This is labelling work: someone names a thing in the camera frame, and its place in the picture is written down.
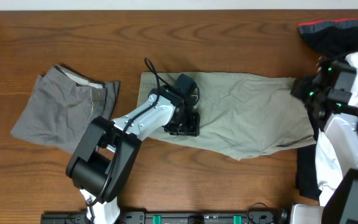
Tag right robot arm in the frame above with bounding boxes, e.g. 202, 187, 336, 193
290, 77, 358, 224

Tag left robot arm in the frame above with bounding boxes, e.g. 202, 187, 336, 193
66, 86, 200, 223

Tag folded grey shorts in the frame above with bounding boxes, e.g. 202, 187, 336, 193
11, 65, 120, 154

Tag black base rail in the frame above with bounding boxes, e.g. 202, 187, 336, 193
40, 203, 291, 224

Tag black garment with red trim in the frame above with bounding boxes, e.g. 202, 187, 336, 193
296, 18, 358, 200

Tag khaki beige shorts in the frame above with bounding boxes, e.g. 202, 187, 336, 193
150, 72, 316, 161

